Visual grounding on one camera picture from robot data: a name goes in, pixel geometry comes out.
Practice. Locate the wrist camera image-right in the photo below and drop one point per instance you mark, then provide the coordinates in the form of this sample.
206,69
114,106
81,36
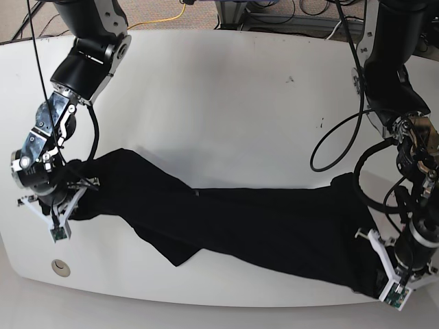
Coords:
395,295

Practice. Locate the black t-shirt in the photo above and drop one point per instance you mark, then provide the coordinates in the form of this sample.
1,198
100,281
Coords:
310,233

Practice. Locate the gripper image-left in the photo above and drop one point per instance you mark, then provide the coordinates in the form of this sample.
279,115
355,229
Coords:
59,204

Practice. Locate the aluminium frame stand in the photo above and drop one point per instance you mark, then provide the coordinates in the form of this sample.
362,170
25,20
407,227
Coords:
318,19

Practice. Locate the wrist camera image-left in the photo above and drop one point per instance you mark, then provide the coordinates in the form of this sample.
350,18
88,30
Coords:
60,233

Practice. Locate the left table cable grommet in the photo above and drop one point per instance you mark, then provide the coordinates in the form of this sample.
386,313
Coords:
60,268

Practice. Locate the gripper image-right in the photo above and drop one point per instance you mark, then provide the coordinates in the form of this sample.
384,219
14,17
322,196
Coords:
407,259

